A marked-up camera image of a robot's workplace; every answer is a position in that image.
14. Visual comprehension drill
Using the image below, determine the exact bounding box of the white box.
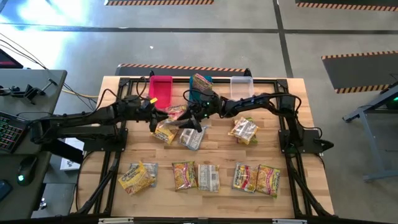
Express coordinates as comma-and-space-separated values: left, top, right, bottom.
59, 138, 85, 172

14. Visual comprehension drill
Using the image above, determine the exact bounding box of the black desk clamp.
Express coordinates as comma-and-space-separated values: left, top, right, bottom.
24, 78, 58, 105

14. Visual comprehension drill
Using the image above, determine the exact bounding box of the yellow floor cable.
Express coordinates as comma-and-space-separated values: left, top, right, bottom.
61, 89, 100, 99

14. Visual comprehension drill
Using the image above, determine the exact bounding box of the hazard-striped black floor mat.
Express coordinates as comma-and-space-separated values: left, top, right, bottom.
104, 0, 215, 6
295, 0, 398, 12
116, 63, 253, 77
321, 50, 398, 95

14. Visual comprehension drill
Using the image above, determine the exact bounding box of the yellow creamy chicken ramen pack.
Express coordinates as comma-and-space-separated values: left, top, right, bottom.
118, 161, 155, 196
228, 117, 259, 144
151, 119, 180, 146
197, 164, 221, 193

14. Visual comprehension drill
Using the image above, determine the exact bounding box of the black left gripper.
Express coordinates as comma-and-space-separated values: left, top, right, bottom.
123, 95, 170, 134

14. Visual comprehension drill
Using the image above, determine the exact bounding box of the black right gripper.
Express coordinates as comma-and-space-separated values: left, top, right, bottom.
176, 89, 225, 133

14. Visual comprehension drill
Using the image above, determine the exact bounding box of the black computer mouse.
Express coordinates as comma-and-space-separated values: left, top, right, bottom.
16, 155, 38, 187

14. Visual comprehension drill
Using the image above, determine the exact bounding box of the grey desk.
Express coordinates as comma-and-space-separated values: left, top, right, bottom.
0, 68, 68, 220

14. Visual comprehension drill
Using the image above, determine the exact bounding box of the pink plastic bin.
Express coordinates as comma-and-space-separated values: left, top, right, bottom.
148, 75, 174, 110

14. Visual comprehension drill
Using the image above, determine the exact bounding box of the black monitor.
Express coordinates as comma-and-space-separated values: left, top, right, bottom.
0, 49, 24, 70

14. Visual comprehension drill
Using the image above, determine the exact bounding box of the teal plastic bin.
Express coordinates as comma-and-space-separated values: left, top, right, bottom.
188, 76, 215, 103

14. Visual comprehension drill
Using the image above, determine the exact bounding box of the backlit black keyboard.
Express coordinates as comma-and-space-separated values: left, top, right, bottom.
0, 111, 32, 154

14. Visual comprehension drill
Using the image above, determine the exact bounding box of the dark phone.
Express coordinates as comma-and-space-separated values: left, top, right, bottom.
0, 179, 14, 202

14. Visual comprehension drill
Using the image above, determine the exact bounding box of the white frame bracket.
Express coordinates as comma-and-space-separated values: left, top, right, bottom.
98, 217, 134, 224
272, 218, 307, 224

